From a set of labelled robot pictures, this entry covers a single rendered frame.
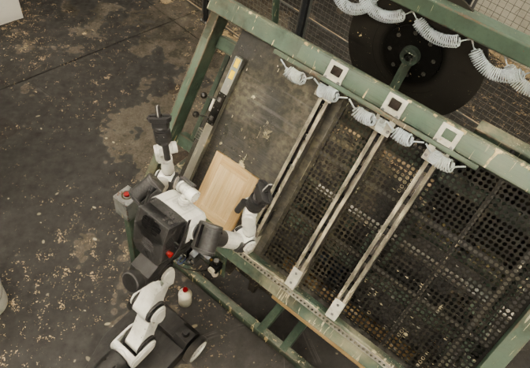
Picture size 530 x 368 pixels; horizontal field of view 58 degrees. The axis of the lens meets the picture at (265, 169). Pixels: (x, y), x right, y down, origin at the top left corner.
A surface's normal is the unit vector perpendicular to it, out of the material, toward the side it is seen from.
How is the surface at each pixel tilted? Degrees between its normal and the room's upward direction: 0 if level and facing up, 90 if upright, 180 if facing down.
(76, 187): 0
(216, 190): 60
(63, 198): 0
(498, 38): 90
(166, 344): 0
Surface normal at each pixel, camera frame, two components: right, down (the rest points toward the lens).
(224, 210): -0.46, 0.15
